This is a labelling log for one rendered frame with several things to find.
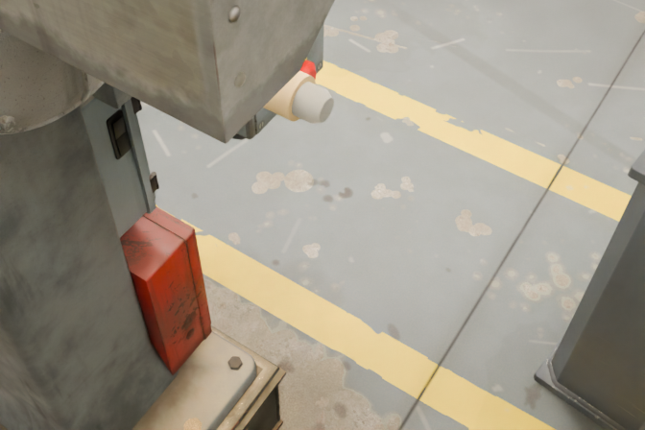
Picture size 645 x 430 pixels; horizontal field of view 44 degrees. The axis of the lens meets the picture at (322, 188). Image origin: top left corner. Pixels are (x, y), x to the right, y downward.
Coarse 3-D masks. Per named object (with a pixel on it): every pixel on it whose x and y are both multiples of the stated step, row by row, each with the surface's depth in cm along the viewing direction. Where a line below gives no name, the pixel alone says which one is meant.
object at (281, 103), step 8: (296, 80) 51; (304, 80) 51; (312, 80) 52; (288, 88) 51; (296, 88) 51; (280, 96) 51; (288, 96) 51; (272, 104) 52; (280, 104) 51; (288, 104) 51; (280, 112) 52; (288, 112) 51; (296, 120) 53
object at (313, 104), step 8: (304, 88) 51; (312, 88) 51; (320, 88) 51; (296, 96) 51; (304, 96) 51; (312, 96) 51; (320, 96) 51; (328, 96) 51; (296, 104) 51; (304, 104) 51; (312, 104) 51; (320, 104) 51; (328, 104) 51; (296, 112) 52; (304, 112) 51; (312, 112) 51; (320, 112) 51; (328, 112) 52; (304, 120) 52; (312, 120) 51; (320, 120) 51
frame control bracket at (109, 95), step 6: (108, 84) 84; (102, 90) 86; (108, 90) 85; (114, 90) 84; (120, 90) 85; (96, 96) 87; (102, 96) 87; (108, 96) 86; (114, 96) 85; (120, 96) 86; (126, 96) 87; (108, 102) 87; (114, 102) 86; (120, 102) 86
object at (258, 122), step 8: (320, 32) 97; (320, 40) 98; (312, 48) 97; (320, 48) 99; (312, 56) 98; (320, 56) 100; (320, 64) 101; (264, 112) 94; (272, 112) 95; (256, 120) 93; (264, 120) 94; (248, 128) 93; (256, 128) 94; (240, 136) 102; (248, 136) 94
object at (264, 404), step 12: (276, 372) 150; (276, 384) 150; (264, 396) 149; (276, 396) 158; (252, 408) 147; (264, 408) 156; (276, 408) 162; (240, 420) 144; (252, 420) 153; (264, 420) 159; (276, 420) 167
